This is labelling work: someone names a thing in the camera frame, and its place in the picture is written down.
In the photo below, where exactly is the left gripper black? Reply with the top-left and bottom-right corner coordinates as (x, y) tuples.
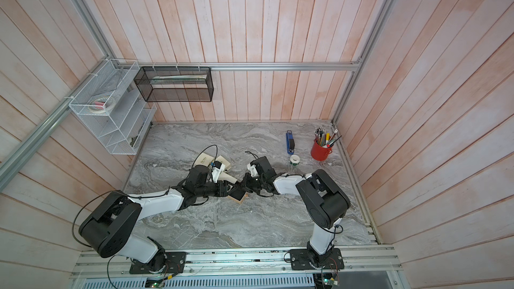
(196, 180), (238, 197)

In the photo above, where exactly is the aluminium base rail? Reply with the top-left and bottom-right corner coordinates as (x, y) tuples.
(71, 245), (402, 278)

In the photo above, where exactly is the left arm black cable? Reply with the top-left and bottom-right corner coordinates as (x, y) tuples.
(71, 144), (219, 289)

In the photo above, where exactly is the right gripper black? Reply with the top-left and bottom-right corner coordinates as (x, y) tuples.
(237, 173), (267, 194)

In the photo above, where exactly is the small tape roll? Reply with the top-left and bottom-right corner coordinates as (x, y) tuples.
(289, 155), (301, 166)

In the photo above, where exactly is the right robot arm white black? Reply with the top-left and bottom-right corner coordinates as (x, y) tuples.
(242, 157), (351, 258)

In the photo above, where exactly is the black mesh basket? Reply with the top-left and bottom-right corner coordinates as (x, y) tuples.
(134, 66), (214, 102)

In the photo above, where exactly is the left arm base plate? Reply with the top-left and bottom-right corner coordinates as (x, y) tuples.
(129, 252), (187, 274)

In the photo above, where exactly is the cream drawer jewelry box front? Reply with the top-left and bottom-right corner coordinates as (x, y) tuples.
(194, 153), (214, 167)

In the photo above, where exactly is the pens bundle in cup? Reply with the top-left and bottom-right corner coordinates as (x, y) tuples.
(315, 128), (339, 148)

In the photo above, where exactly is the tape roll in rack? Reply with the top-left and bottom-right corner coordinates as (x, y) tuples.
(87, 97), (116, 115)

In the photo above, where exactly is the aluminium frame horizontal bar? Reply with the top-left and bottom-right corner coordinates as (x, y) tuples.
(116, 60), (360, 72)

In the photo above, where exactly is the blue stapler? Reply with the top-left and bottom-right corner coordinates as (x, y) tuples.
(286, 130), (295, 155)

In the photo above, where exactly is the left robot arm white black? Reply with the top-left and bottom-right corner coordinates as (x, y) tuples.
(78, 165), (237, 273)

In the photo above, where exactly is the red pen cup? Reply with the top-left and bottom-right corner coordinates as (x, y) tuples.
(311, 140), (333, 161)

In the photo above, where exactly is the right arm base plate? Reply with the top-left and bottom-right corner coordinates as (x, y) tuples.
(289, 248), (345, 271)

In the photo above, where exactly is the white wire shelf rack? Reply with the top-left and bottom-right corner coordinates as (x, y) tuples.
(69, 59), (157, 155)

